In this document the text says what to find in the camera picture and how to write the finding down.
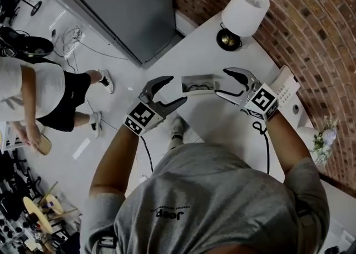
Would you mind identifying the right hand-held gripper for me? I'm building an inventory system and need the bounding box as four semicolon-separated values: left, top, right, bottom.
215;67;280;122

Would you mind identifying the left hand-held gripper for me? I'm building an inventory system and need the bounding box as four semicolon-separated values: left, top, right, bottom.
124;75;189;137

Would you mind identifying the small white rectangular box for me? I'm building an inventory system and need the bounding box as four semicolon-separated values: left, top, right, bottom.
180;73;221;97

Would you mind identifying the person's left forearm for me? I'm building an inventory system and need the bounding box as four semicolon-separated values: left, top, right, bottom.
88;126;140;198

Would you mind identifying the person's right forearm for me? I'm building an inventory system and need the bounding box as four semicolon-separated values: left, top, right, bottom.
265;112;314;176

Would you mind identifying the person's white shoe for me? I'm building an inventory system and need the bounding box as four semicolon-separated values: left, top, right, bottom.
170;116;190;140

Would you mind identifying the white table with drawers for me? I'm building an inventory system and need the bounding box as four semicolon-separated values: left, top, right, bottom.
144;10;320;184

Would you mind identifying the person's leg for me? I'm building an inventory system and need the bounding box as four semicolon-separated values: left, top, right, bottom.
169;135;186;151

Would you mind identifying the white shade table lamp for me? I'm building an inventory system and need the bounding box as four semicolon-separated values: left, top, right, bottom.
216;0;271;52

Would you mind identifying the white vase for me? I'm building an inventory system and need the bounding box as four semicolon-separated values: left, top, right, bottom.
295;125;318;150

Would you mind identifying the pale flower bouquet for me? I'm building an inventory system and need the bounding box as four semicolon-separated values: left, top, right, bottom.
309;115;339;167

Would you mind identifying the white power strip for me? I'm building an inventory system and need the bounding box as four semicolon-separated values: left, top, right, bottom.
71;27;85;40

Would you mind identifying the person's gray t-shirt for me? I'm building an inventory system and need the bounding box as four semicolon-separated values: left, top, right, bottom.
80;143;332;254

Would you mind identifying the tan wooden board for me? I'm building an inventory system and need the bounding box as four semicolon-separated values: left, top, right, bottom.
35;132;53;156

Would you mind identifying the round wooden stool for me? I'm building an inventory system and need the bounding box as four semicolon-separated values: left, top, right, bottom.
23;196;54;233
41;193;65;216

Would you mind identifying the white work table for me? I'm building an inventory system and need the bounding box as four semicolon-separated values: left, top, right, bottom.
0;120;24;152

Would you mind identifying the black office chair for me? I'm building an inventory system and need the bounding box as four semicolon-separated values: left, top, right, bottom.
0;146;42;220

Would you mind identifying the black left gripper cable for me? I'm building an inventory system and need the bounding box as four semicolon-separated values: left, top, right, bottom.
140;135;154;173

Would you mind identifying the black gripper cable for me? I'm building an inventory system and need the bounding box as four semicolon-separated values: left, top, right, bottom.
140;135;154;173
251;120;271;175

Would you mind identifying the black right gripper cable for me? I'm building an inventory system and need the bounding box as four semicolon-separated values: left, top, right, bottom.
251;120;271;175

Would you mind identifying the thin gray floor cable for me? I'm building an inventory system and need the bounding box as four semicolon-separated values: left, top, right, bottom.
63;40;129;61

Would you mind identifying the gray harness strap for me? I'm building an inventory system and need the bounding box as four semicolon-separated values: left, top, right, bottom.
96;235;118;254
295;207;314;254

